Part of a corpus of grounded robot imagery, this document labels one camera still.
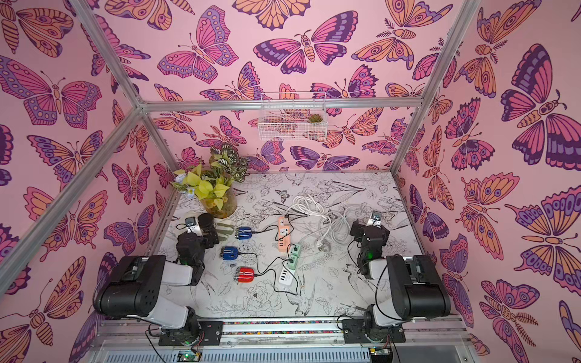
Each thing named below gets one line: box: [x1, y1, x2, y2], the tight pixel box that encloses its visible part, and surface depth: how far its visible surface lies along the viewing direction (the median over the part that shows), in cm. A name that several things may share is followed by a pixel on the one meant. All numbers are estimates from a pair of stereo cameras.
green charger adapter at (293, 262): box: [288, 255, 298, 270], surface depth 85 cm
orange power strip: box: [277, 215, 292, 252], surface depth 96 cm
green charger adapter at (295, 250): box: [290, 244, 302, 258], surface depth 87 cm
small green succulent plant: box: [307, 113, 324, 123], surface depth 94 cm
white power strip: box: [278, 266, 293, 286], surface depth 85 cm
